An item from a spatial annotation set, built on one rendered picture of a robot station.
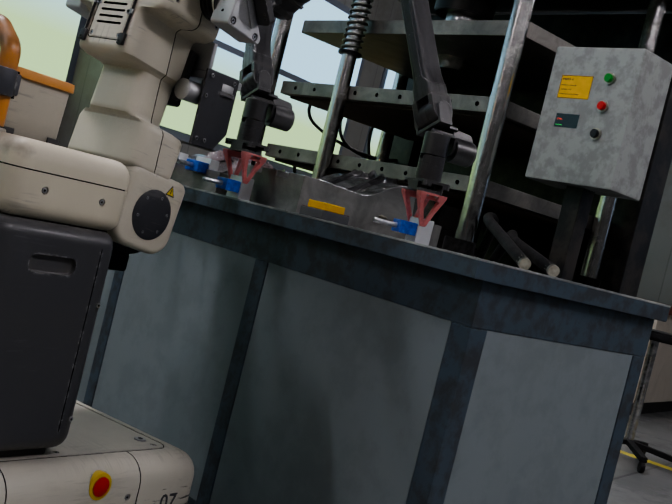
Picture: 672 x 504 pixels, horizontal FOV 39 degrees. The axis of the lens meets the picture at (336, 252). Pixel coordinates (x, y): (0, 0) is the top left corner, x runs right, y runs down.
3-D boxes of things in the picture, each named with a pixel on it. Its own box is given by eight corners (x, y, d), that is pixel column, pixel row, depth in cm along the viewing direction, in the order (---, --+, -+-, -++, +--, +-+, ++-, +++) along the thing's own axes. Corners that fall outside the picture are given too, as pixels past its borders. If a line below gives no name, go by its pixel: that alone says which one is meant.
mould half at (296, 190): (295, 212, 220) (309, 156, 220) (232, 197, 240) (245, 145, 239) (436, 248, 254) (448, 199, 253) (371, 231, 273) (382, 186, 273)
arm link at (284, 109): (239, 81, 235) (259, 67, 228) (277, 93, 241) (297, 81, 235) (238, 125, 231) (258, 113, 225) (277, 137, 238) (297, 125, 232)
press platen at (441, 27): (523, 35, 288) (527, 19, 287) (301, 32, 369) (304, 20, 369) (641, 98, 334) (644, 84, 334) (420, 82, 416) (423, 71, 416)
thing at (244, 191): (206, 190, 221) (211, 168, 221) (194, 187, 225) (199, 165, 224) (249, 201, 230) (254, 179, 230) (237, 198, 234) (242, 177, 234)
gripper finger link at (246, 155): (243, 184, 234) (252, 147, 234) (261, 187, 229) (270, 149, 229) (221, 178, 229) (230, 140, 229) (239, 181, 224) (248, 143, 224)
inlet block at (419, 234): (375, 232, 201) (381, 207, 201) (366, 230, 206) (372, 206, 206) (428, 245, 206) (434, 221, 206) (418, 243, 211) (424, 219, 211)
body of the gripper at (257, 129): (243, 150, 236) (250, 121, 235) (269, 155, 228) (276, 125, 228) (223, 144, 231) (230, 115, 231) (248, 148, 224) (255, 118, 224)
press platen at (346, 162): (477, 193, 287) (481, 177, 287) (264, 155, 369) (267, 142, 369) (607, 235, 336) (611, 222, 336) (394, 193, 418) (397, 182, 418)
